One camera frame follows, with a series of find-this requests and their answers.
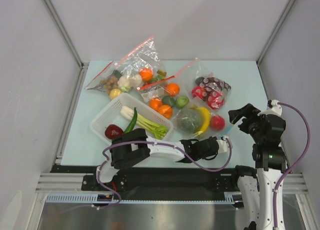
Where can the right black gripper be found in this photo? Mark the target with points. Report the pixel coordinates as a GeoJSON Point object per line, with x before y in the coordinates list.
{"type": "Point", "coordinates": [246, 117]}

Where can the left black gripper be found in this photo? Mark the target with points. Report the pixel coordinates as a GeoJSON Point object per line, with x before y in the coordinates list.
{"type": "Point", "coordinates": [212, 154]}

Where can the blue zip clear bag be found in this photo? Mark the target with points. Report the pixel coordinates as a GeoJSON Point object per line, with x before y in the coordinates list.
{"type": "Point", "coordinates": [210, 132]}

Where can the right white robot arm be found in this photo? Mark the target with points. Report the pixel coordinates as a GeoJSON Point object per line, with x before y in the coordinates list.
{"type": "Point", "coordinates": [261, 187]}

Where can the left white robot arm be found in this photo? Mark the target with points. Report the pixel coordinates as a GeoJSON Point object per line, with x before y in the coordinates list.
{"type": "Point", "coordinates": [132, 148]}

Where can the red zip bag with strawberries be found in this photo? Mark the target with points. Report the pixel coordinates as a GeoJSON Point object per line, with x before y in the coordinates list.
{"type": "Point", "coordinates": [196, 74]}

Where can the red spotted fake strawberry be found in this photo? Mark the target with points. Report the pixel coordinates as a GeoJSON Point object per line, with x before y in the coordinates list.
{"type": "Point", "coordinates": [200, 92]}

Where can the orange fake tangerine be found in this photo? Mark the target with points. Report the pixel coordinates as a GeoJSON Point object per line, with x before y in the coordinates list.
{"type": "Point", "coordinates": [155, 103]}
{"type": "Point", "coordinates": [172, 89]}
{"type": "Point", "coordinates": [166, 111]}

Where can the green fake cabbage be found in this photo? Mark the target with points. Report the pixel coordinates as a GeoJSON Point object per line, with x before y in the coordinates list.
{"type": "Point", "coordinates": [181, 101]}

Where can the dark green fake avocado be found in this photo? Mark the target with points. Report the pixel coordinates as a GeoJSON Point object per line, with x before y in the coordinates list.
{"type": "Point", "coordinates": [169, 100]}

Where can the red zip bag with oranges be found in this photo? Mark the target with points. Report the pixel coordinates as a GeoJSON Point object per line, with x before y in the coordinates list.
{"type": "Point", "coordinates": [157, 89]}

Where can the green fake chili pepper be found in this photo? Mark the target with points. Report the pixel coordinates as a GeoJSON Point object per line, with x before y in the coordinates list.
{"type": "Point", "coordinates": [131, 125]}

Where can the white fake green onion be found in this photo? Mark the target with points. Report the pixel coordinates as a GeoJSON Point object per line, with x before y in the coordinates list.
{"type": "Point", "coordinates": [127, 112]}

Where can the dark red fake apple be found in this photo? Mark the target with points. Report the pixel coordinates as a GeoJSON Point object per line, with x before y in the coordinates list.
{"type": "Point", "coordinates": [113, 131]}

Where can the orange fake orange in bag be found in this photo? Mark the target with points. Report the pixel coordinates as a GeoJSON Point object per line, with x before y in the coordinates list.
{"type": "Point", "coordinates": [146, 74]}

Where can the white fake cauliflower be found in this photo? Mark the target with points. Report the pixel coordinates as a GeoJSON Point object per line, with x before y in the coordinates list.
{"type": "Point", "coordinates": [128, 82]}

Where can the large crinkled red zip bag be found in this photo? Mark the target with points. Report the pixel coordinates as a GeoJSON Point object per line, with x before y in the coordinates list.
{"type": "Point", "coordinates": [145, 55]}

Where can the yellow fake egg fruit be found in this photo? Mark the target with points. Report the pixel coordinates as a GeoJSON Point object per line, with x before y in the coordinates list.
{"type": "Point", "coordinates": [114, 93]}

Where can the small bag with brown grapes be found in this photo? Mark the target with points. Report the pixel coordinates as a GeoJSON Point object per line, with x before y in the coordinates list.
{"type": "Point", "coordinates": [106, 80]}

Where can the white plastic basket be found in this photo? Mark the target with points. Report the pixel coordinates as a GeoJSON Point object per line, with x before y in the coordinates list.
{"type": "Point", "coordinates": [111, 114]}

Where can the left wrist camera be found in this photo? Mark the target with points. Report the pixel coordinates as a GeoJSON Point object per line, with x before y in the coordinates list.
{"type": "Point", "coordinates": [224, 144]}

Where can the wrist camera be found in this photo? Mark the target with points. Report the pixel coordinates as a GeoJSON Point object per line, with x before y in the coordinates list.
{"type": "Point", "coordinates": [224, 144]}
{"type": "Point", "coordinates": [273, 108]}

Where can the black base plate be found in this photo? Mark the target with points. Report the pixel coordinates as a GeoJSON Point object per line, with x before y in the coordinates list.
{"type": "Point", "coordinates": [156, 180]}

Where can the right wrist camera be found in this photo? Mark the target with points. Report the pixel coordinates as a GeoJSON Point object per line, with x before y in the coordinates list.
{"type": "Point", "coordinates": [273, 108]}

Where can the white slotted cable duct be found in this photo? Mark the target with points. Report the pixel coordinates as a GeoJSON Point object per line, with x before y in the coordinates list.
{"type": "Point", "coordinates": [106, 197]}

